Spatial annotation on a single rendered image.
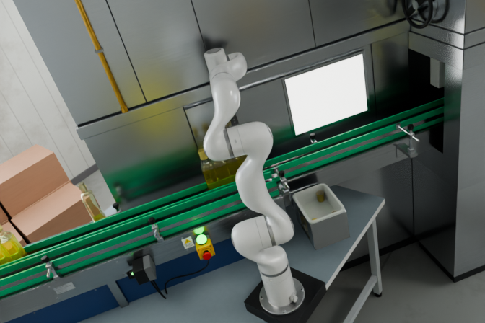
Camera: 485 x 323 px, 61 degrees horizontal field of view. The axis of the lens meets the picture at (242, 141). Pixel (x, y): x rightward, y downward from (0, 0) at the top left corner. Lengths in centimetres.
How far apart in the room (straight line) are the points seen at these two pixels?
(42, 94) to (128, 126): 272
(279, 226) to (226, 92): 52
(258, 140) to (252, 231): 37
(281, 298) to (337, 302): 108
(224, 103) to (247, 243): 52
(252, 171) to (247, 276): 77
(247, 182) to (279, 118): 70
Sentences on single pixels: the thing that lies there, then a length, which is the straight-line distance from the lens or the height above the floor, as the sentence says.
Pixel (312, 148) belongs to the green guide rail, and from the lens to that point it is 205.
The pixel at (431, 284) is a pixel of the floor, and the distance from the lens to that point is 287.
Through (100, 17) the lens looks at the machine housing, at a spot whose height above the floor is 197.
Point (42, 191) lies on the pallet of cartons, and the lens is 396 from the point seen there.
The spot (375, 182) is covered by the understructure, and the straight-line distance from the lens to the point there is 253.
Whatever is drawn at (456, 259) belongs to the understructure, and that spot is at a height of 24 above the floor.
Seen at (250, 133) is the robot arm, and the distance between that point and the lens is 131.
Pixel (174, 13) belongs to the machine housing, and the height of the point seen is 190.
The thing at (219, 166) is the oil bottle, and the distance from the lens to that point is 186.
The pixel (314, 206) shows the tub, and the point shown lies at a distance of 198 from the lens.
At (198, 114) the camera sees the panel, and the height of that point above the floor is 144.
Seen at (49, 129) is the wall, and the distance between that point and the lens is 466.
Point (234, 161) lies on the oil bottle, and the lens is 187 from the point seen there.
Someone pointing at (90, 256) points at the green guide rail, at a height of 109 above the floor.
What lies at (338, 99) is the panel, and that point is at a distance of 211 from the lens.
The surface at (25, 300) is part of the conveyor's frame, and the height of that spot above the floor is 100.
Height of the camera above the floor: 224
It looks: 30 degrees down
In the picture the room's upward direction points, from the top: 16 degrees counter-clockwise
